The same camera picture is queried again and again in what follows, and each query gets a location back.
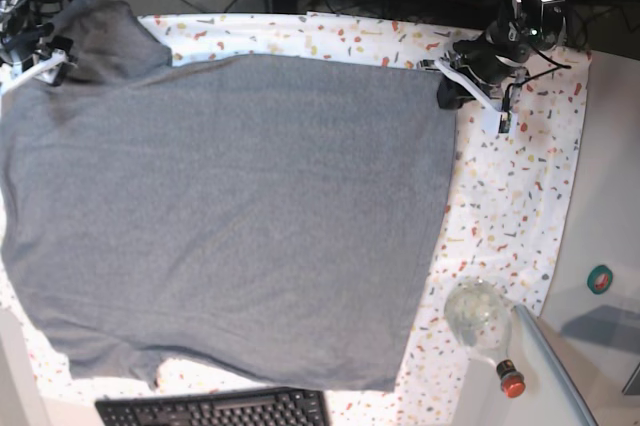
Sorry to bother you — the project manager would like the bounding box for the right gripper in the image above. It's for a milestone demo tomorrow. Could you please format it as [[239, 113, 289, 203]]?
[[1, 23, 59, 67]]

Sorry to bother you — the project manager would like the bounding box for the clear bottle with orange cap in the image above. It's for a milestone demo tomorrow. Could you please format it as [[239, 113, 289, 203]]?
[[444, 277, 526, 399]]

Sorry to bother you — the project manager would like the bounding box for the terrazzo patterned tablecloth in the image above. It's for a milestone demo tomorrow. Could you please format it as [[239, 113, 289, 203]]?
[[1, 13, 589, 425]]

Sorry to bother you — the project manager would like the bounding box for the grey t-shirt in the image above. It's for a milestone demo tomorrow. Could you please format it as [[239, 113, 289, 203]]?
[[1, 0, 456, 391]]

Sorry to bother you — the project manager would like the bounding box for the grey metal bar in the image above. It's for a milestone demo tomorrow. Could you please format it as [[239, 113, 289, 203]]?
[[514, 305, 597, 425]]

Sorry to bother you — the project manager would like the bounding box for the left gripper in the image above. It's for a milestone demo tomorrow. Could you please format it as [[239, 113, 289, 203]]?
[[436, 35, 530, 111]]

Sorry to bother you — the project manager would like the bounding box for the green tape roll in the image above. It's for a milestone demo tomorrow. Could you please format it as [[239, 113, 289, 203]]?
[[586, 265, 614, 295]]

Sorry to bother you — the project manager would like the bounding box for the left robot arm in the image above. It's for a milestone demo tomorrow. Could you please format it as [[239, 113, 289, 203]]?
[[435, 0, 566, 113]]

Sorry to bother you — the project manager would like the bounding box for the black keyboard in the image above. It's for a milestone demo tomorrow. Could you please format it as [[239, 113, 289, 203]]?
[[95, 387, 331, 426]]

